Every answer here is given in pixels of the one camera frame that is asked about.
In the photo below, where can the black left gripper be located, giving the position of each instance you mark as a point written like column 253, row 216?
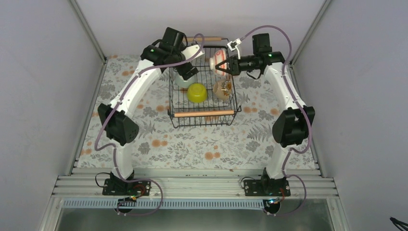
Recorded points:
column 182, row 71

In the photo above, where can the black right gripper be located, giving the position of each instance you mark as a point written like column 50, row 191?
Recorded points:
column 235, row 69

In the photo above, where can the teal striped bowl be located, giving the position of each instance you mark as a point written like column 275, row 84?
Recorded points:
column 182, row 83

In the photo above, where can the orange patterned white bowl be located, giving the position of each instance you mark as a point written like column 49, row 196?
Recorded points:
column 218, row 57

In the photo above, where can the black wire dish rack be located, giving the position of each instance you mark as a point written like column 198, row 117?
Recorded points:
column 207, row 99

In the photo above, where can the cream floral bowl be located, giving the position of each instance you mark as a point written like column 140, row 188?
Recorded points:
column 223, row 89

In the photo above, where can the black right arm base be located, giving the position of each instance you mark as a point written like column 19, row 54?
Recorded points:
column 265, row 186

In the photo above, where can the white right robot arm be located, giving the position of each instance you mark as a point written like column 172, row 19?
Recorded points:
column 293, row 125

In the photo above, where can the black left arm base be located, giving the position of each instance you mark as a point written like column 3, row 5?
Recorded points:
column 115, row 186

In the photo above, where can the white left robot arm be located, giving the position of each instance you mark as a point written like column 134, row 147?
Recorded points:
column 118, row 129

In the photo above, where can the lime green bowl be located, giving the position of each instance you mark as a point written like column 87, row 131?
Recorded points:
column 197, row 93

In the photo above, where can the floral patterned table mat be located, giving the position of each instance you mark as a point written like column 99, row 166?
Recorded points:
column 246, row 144

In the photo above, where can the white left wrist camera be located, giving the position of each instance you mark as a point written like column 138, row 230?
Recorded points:
column 193, row 52

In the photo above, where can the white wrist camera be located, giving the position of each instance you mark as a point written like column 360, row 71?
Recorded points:
column 234, row 45
column 193, row 52

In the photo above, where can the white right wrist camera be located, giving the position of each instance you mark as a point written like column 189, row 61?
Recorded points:
column 234, row 45

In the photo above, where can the far wooden rack handle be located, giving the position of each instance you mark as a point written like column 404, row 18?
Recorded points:
column 210, row 39

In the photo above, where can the wooden rack handle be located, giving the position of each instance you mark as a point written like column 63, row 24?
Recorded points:
column 204, row 113
column 210, row 39

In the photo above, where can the near wooden rack handle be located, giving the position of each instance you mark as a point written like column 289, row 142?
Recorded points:
column 204, row 113

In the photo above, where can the aluminium frame rail left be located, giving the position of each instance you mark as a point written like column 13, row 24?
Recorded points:
column 73, row 65

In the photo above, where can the aluminium frame rail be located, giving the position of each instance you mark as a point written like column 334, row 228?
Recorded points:
column 336, row 210
column 73, row 65

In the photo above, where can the aluminium front mounting rail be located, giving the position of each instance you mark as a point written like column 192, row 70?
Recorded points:
column 189, row 183

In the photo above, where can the aluminium frame rail right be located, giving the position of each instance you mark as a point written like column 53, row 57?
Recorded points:
column 336, row 210

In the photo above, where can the slotted grey cable duct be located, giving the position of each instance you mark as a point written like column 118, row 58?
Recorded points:
column 250, row 204

